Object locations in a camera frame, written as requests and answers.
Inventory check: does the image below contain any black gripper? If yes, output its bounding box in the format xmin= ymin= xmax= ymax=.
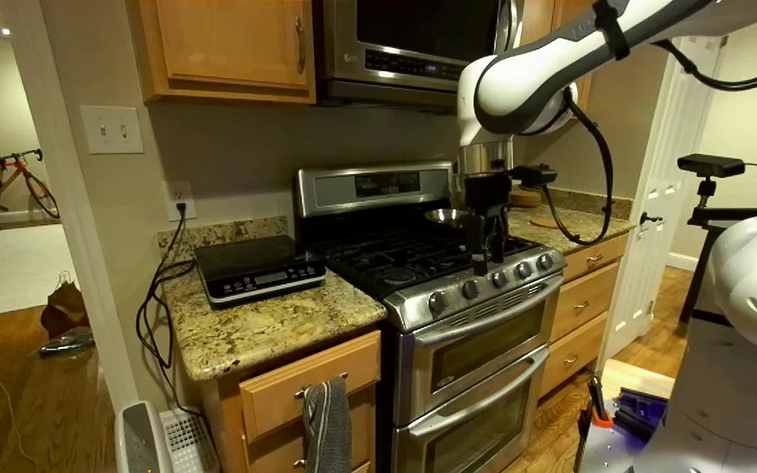
xmin=464 ymin=171 xmax=512 ymax=277

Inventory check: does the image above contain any wooden kitchen drawer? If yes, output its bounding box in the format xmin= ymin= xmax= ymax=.
xmin=240 ymin=332 xmax=380 ymax=439

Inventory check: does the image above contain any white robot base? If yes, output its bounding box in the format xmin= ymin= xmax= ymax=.
xmin=576 ymin=215 xmax=757 ymax=473

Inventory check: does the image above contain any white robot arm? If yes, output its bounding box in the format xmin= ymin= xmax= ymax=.
xmin=456 ymin=0 xmax=757 ymax=150

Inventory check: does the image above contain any right wooden drawer stack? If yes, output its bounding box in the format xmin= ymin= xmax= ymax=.
xmin=539 ymin=235 xmax=627 ymax=398

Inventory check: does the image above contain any lower left wooden drawer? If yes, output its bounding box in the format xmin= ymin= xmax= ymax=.
xmin=244 ymin=411 xmax=379 ymax=473

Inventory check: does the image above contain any stainless steel frying pan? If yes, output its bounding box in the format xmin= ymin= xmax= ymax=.
xmin=422 ymin=207 xmax=472 ymax=228

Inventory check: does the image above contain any granite countertop right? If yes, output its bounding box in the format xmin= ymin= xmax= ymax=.
xmin=506 ymin=188 xmax=631 ymax=253

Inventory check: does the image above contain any granite countertop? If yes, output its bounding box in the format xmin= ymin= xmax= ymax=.
xmin=506 ymin=188 xmax=631 ymax=253
xmin=156 ymin=215 xmax=389 ymax=385

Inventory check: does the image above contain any stainless steel gas stove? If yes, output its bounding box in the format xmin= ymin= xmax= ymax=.
xmin=295 ymin=164 xmax=562 ymax=473

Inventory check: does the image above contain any stainless steel microwave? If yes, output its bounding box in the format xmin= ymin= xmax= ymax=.
xmin=312 ymin=0 xmax=523 ymax=114

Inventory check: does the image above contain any grey hanging dish towel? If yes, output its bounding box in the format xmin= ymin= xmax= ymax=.
xmin=301 ymin=378 xmax=353 ymax=473

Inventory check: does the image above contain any white door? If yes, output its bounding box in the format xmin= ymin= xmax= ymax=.
xmin=596 ymin=44 xmax=713 ymax=365

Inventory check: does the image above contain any black induction cooktop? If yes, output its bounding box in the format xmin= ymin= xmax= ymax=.
xmin=194 ymin=238 xmax=326 ymax=307

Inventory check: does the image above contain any granite countertop left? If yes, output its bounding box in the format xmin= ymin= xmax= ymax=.
xmin=156 ymin=215 xmax=389 ymax=385

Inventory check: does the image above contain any white floor heater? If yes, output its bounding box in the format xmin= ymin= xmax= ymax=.
xmin=116 ymin=400 xmax=220 ymax=473

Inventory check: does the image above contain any brown bag on floor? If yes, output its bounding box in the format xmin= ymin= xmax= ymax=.
xmin=39 ymin=282 xmax=94 ymax=357

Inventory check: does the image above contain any black camera on tripod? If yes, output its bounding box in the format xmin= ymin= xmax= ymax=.
xmin=676 ymin=153 xmax=757 ymax=323

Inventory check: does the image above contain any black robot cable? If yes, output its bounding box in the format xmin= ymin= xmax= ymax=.
xmin=539 ymin=37 xmax=757 ymax=247

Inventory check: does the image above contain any upper wooden wall cabinet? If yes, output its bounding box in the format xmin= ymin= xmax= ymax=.
xmin=128 ymin=0 xmax=315 ymax=105

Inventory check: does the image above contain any white wall power outlet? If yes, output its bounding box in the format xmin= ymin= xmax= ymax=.
xmin=167 ymin=197 xmax=196 ymax=222

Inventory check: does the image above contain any black power cord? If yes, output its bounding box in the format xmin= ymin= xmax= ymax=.
xmin=134 ymin=203 xmax=204 ymax=418

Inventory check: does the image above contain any white light switch plate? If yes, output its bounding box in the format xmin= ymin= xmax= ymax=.
xmin=81 ymin=105 xmax=144 ymax=156

